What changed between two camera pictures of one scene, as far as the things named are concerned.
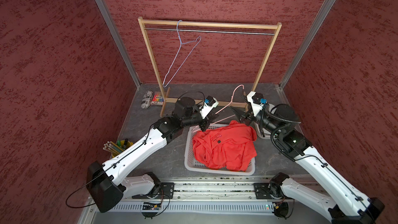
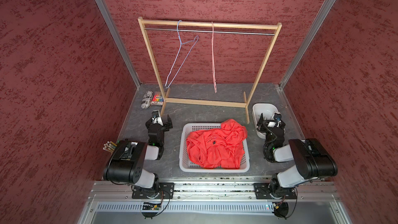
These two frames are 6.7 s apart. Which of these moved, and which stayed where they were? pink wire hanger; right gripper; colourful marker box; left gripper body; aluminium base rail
Moved: pink wire hanger; left gripper body; right gripper
Stayed: aluminium base rail; colourful marker box
